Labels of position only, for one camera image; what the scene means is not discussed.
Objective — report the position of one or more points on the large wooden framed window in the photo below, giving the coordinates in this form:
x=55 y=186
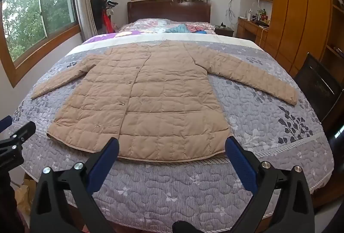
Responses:
x=40 y=15

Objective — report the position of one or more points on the red hanging bag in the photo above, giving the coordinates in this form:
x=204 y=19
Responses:
x=106 y=23

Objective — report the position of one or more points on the white bed sheet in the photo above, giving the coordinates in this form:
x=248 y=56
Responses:
x=215 y=39

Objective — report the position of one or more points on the wooden desk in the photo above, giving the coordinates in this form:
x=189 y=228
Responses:
x=248 y=30

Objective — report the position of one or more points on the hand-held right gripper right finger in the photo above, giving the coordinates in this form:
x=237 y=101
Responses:
x=242 y=165

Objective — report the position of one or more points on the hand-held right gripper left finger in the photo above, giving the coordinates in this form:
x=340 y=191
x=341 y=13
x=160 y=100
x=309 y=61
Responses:
x=103 y=165

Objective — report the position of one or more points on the purple floral blanket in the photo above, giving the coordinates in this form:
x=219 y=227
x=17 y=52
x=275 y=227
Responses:
x=107 y=37

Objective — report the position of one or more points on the blue cloth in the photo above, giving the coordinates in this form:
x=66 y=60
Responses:
x=180 y=29

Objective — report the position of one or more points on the beige quilted coat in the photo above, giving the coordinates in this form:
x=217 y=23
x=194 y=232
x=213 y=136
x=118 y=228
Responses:
x=150 y=104

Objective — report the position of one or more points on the pink floral duvet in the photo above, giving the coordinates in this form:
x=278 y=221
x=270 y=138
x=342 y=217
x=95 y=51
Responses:
x=150 y=26

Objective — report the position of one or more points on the dark wooden nightstand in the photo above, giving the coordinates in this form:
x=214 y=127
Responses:
x=224 y=31

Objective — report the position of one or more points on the yellow paper bag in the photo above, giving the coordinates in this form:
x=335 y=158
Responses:
x=24 y=195

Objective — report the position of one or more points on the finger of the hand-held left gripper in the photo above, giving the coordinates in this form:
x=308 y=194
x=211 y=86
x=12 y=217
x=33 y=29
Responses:
x=5 y=123
x=22 y=132

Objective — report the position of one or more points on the black chair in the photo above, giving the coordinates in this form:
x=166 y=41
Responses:
x=317 y=85

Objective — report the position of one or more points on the black hanging garment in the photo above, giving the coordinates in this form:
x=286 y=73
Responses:
x=96 y=11

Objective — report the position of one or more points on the dark wooden headboard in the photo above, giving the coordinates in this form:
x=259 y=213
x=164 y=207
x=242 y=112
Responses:
x=166 y=11

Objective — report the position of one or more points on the wooden wardrobe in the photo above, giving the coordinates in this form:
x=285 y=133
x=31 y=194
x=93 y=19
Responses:
x=295 y=7

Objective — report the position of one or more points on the bed with grey floral quilt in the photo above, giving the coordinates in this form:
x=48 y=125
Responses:
x=268 y=125

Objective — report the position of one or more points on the white bottle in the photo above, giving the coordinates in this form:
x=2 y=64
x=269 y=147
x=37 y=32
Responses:
x=249 y=16

